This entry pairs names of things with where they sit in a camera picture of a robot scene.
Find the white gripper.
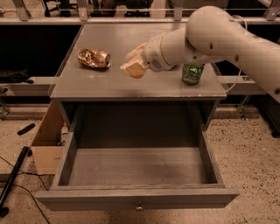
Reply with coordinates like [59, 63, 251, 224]
[120, 33, 174, 79]

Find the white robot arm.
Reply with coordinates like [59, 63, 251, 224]
[120, 6, 280, 102]

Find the open grey top drawer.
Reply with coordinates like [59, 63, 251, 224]
[34, 104, 240, 212]

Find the crushed gold can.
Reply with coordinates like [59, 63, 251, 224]
[77, 48, 111, 68]

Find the grey wooden cabinet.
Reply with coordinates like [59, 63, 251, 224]
[51, 23, 226, 123]

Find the green soda can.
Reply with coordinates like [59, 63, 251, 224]
[182, 64, 204, 85]

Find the small black object on floor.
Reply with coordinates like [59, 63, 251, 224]
[17, 123, 36, 136]

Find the cardboard box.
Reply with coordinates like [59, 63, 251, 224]
[31, 101, 64, 175]

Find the black bag on ledge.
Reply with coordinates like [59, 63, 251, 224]
[0, 69, 33, 84]

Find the black pole on floor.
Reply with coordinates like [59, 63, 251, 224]
[0, 146, 29, 218]

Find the metal railing frame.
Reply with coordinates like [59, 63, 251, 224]
[0, 0, 280, 22]

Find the black floor cable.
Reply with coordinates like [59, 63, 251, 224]
[0, 156, 51, 224]

